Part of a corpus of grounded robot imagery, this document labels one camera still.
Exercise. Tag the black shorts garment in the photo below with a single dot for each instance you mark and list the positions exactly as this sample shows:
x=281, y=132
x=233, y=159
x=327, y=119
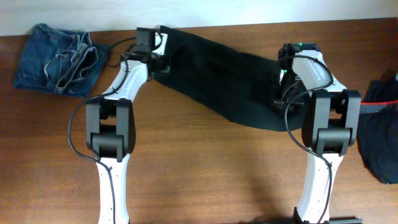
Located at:
x=241, y=87

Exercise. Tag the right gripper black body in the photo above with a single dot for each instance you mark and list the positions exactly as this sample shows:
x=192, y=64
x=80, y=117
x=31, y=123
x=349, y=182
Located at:
x=291, y=88

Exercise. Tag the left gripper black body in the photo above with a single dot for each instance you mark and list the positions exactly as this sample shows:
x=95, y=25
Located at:
x=158, y=61

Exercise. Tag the blue denim jeans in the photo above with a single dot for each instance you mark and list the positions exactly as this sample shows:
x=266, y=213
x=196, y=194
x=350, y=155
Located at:
x=62, y=62

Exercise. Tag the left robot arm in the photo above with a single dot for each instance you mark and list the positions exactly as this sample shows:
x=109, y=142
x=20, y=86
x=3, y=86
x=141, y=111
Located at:
x=110, y=126

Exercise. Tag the dark garment with red trim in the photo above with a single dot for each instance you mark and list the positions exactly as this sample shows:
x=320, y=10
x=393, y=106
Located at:
x=377, y=130

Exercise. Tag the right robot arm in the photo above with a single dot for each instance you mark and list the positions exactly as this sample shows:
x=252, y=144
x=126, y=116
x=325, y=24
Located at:
x=329, y=126

